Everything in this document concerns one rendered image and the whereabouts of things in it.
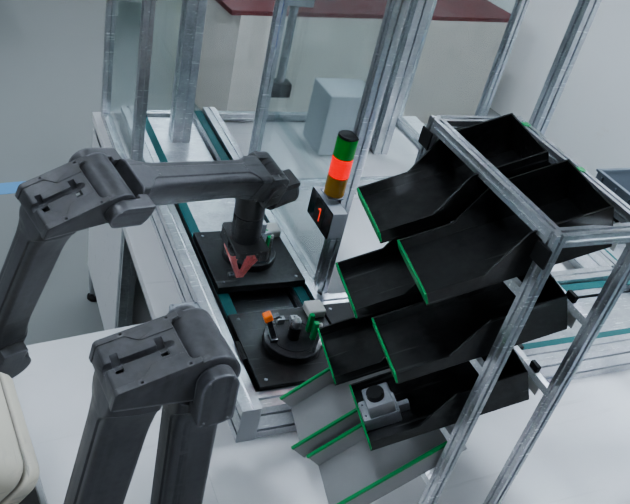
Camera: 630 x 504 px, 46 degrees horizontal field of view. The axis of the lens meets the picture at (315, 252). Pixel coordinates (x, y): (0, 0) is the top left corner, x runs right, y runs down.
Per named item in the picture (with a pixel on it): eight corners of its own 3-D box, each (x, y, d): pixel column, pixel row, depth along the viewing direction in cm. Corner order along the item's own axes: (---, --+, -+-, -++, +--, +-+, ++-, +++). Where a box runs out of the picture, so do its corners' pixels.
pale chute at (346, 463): (334, 524, 133) (321, 515, 130) (318, 464, 143) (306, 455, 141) (467, 449, 128) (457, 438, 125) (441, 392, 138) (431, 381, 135)
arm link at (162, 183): (60, 172, 99) (101, 234, 96) (80, 143, 96) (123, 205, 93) (249, 164, 135) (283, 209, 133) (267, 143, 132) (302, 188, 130)
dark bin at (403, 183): (380, 244, 115) (372, 207, 111) (358, 198, 125) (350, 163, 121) (549, 190, 116) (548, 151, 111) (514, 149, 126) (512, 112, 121)
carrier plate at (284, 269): (217, 294, 184) (218, 287, 183) (192, 238, 201) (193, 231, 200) (304, 285, 194) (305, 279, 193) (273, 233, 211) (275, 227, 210)
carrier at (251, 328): (258, 393, 160) (268, 352, 153) (226, 320, 177) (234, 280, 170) (356, 378, 170) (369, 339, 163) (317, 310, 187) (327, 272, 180)
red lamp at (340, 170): (333, 180, 169) (338, 162, 166) (324, 169, 173) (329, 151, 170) (352, 180, 171) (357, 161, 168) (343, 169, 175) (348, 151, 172)
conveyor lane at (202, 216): (255, 421, 165) (262, 390, 160) (167, 212, 225) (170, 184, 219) (365, 401, 177) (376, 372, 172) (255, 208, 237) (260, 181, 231)
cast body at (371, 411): (367, 432, 125) (359, 407, 121) (360, 412, 129) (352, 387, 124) (413, 417, 125) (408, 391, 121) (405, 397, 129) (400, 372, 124)
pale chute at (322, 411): (304, 458, 144) (291, 448, 141) (291, 407, 154) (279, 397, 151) (426, 386, 138) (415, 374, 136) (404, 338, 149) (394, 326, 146)
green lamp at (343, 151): (338, 161, 166) (343, 142, 163) (329, 150, 170) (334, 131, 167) (357, 161, 168) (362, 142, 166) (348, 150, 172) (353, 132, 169)
